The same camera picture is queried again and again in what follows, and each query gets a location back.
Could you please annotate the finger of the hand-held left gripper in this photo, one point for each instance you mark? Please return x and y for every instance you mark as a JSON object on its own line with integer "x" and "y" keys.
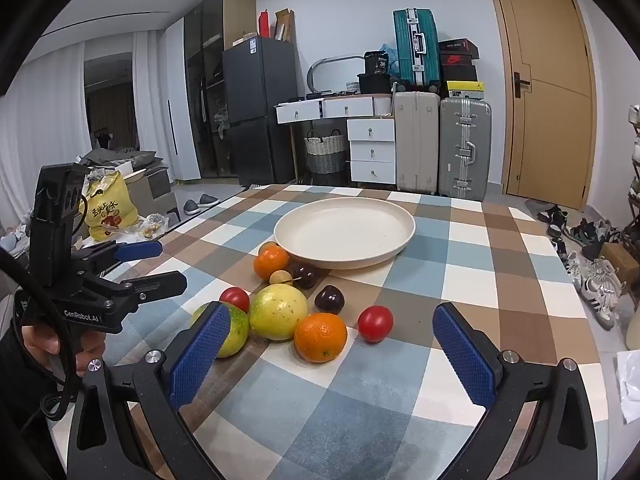
{"x": 155, "y": 285}
{"x": 140, "y": 251}

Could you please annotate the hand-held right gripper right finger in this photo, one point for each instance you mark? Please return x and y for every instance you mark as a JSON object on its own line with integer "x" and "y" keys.
{"x": 465, "y": 360}

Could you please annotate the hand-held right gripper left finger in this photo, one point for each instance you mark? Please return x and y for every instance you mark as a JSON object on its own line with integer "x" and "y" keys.
{"x": 200, "y": 355}

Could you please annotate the green passion fruit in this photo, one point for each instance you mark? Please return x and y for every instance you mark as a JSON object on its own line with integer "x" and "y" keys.
{"x": 239, "y": 331}

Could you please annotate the red tomato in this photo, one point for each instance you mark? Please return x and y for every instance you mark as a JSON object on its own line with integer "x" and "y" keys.
{"x": 375, "y": 323}
{"x": 235, "y": 299}

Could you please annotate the large yellow passion fruit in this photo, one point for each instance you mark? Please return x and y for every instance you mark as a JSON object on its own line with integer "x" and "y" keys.
{"x": 278, "y": 311}

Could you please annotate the orange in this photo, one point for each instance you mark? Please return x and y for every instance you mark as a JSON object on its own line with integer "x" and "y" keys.
{"x": 320, "y": 337}
{"x": 271, "y": 263}

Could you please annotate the cream round plate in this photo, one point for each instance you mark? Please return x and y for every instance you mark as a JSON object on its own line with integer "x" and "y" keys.
{"x": 345, "y": 230}

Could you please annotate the person's left forearm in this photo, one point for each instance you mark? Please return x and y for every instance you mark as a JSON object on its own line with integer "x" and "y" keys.
{"x": 22, "y": 410}

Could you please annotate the person's left hand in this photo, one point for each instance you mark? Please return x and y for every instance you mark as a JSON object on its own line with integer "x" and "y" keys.
{"x": 42, "y": 345}

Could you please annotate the clear snack bag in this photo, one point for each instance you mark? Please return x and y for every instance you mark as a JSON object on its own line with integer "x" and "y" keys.
{"x": 150, "y": 225}

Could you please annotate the yellow plastic bag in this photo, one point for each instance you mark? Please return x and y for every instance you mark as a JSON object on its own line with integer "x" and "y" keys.
{"x": 107, "y": 210}

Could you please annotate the beige low cabinet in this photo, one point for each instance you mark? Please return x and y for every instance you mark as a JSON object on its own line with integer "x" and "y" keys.
{"x": 150, "y": 192}

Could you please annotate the grey cushion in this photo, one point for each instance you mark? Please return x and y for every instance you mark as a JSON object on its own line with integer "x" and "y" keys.
{"x": 117, "y": 157}

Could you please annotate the checkered tablecloth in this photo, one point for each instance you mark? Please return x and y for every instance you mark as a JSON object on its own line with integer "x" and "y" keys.
{"x": 430, "y": 270}

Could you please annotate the white curtain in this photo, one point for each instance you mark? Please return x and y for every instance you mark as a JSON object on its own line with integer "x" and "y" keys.
{"x": 150, "y": 90}
{"x": 45, "y": 130}

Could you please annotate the dark purple plum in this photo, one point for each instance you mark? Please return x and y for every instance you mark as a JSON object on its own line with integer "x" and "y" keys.
{"x": 328, "y": 298}
{"x": 306, "y": 276}

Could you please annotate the pile of shoes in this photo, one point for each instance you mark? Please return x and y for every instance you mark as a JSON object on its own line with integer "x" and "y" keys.
{"x": 590, "y": 260}

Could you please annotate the white plastic sheet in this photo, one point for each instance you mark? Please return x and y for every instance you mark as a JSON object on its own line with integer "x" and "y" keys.
{"x": 629, "y": 385}

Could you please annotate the glass door wardrobe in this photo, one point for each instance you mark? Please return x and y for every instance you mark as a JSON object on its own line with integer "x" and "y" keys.
{"x": 200, "y": 85}

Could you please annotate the dark grey refrigerator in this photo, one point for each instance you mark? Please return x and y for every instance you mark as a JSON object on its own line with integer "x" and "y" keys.
{"x": 257, "y": 110}

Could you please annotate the brown cardboard box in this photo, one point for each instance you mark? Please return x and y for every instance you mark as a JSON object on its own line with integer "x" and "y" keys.
{"x": 619, "y": 260}

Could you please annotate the woven laundry basket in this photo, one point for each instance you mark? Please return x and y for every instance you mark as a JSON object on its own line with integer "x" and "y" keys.
{"x": 325, "y": 152}

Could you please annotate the silver suitcase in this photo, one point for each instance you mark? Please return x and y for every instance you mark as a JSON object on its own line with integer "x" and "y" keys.
{"x": 465, "y": 150}

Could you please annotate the beige suitcase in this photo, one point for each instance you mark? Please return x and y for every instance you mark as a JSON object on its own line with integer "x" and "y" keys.
{"x": 416, "y": 142}

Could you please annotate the white dressing table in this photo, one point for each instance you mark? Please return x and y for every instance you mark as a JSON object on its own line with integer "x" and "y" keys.
{"x": 372, "y": 132}

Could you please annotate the oval mirror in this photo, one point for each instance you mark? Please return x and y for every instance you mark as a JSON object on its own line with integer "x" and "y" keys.
{"x": 330, "y": 72}

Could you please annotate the wooden door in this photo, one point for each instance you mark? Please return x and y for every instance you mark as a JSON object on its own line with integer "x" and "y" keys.
{"x": 545, "y": 110}

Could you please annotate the open cardboard box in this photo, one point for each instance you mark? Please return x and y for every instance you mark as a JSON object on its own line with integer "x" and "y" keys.
{"x": 283, "y": 26}

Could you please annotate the yellow and black shoe box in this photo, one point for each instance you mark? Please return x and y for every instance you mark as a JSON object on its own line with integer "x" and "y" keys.
{"x": 465, "y": 91}

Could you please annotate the plain black shoe box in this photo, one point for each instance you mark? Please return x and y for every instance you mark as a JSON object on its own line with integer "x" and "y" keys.
{"x": 460, "y": 73}

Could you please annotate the black storage box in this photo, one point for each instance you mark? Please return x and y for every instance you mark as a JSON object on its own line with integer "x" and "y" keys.
{"x": 375, "y": 84}

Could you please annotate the black paper bag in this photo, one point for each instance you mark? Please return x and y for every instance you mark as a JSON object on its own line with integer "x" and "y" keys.
{"x": 377, "y": 62}

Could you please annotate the blue plastic bag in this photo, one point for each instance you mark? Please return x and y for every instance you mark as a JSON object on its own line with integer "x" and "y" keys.
{"x": 392, "y": 55}

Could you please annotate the teal suitcase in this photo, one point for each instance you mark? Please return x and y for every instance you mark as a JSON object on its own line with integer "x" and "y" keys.
{"x": 415, "y": 50}

